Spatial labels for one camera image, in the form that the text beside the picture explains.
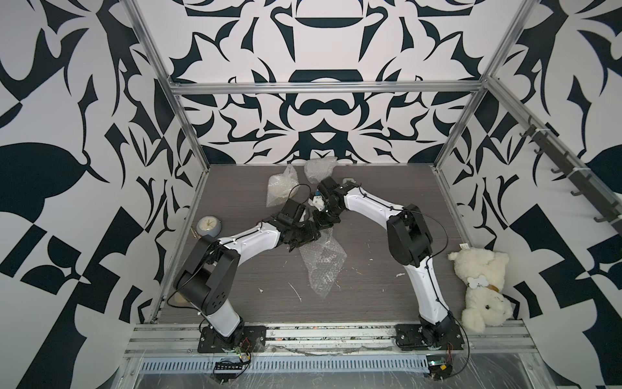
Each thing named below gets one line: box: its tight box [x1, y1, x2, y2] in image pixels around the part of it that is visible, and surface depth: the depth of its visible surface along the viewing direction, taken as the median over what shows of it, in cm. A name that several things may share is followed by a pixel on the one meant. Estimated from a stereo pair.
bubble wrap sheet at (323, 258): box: [298, 227, 348, 299], surface depth 89 cm
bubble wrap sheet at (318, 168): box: [303, 156, 338, 184], surface depth 113 cm
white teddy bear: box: [447, 246, 514, 334], surface depth 79 cm
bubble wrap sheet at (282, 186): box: [266, 163, 301, 208], surface depth 107 cm
